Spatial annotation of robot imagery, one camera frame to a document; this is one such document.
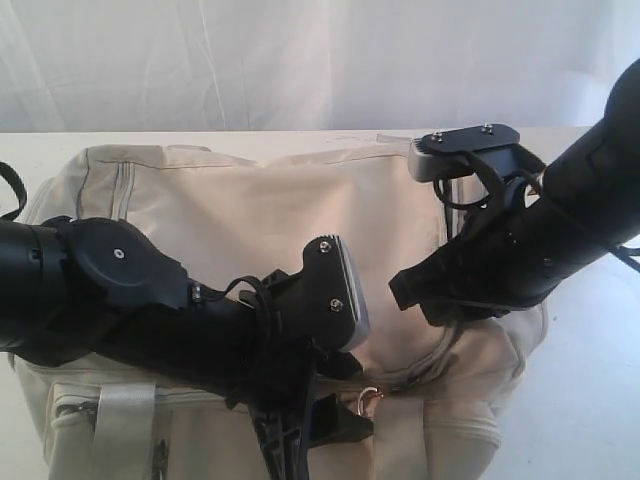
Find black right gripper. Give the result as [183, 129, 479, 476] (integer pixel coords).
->
[388, 214, 531, 331]

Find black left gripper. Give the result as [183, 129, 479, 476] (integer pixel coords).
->
[219, 269, 375, 480]

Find beige fabric duffel bag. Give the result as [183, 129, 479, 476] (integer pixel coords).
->
[14, 143, 548, 479]

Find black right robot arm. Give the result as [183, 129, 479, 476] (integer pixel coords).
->
[389, 64, 639, 326]

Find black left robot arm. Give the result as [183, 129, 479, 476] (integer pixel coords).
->
[1, 217, 373, 479]

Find white curtain backdrop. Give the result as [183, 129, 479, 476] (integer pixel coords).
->
[1, 1, 639, 132]

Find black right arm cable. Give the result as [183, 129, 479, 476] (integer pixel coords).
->
[434, 149, 640, 274]

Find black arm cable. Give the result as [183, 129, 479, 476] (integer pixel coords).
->
[0, 160, 29, 221]
[434, 149, 640, 274]

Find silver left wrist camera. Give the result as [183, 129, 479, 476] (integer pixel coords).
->
[301, 235, 370, 353]

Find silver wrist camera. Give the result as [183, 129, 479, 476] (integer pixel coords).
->
[301, 235, 370, 353]
[408, 123, 545, 183]

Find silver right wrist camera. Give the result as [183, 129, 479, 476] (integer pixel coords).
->
[408, 123, 545, 183]

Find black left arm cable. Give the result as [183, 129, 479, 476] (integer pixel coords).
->
[0, 160, 29, 221]

